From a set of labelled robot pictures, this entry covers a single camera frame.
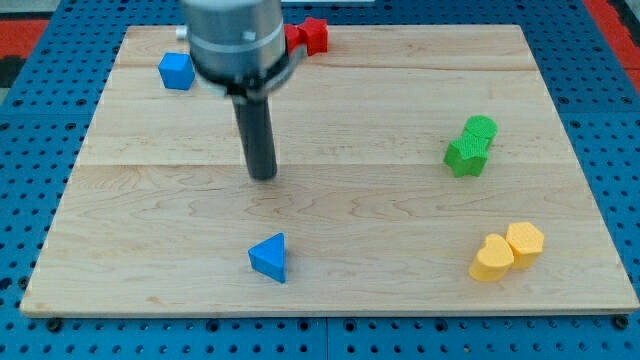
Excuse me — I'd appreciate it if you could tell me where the yellow hexagon block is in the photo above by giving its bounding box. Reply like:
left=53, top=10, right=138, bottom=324
left=506, top=222, right=545, bottom=269

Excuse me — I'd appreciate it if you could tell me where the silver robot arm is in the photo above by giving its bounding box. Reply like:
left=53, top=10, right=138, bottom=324
left=180, top=0, right=307, bottom=102

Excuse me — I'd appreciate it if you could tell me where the wooden board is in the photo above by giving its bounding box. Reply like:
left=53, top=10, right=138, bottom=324
left=21, top=25, right=639, bottom=318

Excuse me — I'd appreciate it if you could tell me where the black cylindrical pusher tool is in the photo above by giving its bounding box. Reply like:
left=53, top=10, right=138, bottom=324
left=232, top=97, right=277, bottom=181

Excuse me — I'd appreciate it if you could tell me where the blue triangle block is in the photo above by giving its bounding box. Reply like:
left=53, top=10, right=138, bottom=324
left=248, top=233, right=287, bottom=283

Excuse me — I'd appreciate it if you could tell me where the red block behind arm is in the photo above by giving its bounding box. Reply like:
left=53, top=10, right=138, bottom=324
left=284, top=24, right=305, bottom=55

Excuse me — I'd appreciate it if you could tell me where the green star block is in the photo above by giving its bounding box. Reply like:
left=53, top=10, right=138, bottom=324
left=443, top=134, right=489, bottom=177

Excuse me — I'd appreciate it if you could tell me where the blue cube block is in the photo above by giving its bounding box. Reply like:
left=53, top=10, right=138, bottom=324
left=158, top=52, right=195, bottom=91

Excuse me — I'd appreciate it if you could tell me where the red star block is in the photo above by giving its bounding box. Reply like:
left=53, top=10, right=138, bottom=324
left=297, top=17, right=329, bottom=56

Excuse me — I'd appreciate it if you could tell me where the yellow heart block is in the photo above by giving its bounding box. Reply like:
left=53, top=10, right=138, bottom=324
left=468, top=233, right=515, bottom=282

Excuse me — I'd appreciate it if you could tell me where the green cylinder block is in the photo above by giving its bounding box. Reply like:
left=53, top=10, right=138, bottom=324
left=463, top=115, right=498, bottom=149

